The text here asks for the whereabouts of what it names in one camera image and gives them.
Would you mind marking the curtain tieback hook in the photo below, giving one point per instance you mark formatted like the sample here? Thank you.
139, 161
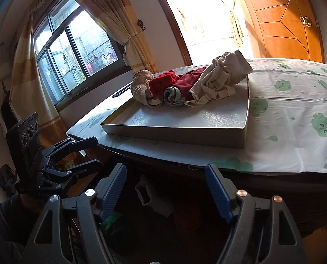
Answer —
141, 24

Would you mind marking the beige tied window curtain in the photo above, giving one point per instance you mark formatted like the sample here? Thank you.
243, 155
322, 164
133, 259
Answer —
116, 19

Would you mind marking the dark framed window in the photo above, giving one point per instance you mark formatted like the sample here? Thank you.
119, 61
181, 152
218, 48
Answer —
75, 46

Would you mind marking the green and black sock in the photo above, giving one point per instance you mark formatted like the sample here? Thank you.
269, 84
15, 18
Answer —
111, 221

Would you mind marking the beige sock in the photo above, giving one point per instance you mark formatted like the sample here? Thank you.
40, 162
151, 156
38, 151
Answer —
140, 88

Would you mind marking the white lace-trimmed sock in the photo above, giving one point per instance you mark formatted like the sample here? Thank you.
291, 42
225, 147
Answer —
152, 195

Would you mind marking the sheer doorway curtain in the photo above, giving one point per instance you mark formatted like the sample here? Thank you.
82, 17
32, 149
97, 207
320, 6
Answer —
235, 24

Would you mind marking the dark red sock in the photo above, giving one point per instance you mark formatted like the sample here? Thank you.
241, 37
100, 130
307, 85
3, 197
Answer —
189, 84

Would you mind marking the brown doorway frame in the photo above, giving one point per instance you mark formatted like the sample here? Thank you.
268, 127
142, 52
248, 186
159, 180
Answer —
177, 27

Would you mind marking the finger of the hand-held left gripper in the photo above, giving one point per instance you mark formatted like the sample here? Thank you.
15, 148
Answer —
81, 143
83, 167

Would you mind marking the shallow grey tray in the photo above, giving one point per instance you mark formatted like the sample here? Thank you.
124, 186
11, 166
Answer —
185, 123

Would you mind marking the beige striped window curtain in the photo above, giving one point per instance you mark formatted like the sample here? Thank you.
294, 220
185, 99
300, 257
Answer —
28, 88

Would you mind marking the outdoor hanging laundry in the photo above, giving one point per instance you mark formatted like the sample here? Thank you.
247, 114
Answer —
97, 59

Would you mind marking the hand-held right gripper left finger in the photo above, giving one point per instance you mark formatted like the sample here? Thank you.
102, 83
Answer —
114, 187

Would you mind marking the grey and white sock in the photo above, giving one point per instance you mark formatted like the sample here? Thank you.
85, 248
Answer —
173, 95

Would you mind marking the brass door knob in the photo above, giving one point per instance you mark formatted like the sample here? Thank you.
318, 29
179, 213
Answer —
306, 21

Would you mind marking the dark bag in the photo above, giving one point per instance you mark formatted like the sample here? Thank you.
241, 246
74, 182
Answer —
6, 181

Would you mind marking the orange wooden door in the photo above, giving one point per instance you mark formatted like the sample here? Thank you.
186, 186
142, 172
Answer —
284, 19

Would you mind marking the beige underwear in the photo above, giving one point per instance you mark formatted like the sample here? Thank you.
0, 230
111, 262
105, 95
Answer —
221, 79

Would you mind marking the green cloud printed tablecloth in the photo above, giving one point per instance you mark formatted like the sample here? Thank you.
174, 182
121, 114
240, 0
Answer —
290, 101

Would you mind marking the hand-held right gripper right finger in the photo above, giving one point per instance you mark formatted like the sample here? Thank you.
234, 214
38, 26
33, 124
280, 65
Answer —
217, 189

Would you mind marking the bright red underwear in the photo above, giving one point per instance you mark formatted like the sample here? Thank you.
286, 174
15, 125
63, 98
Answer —
163, 84

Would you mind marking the person's left forearm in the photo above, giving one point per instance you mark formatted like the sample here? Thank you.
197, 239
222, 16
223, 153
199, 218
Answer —
6, 231

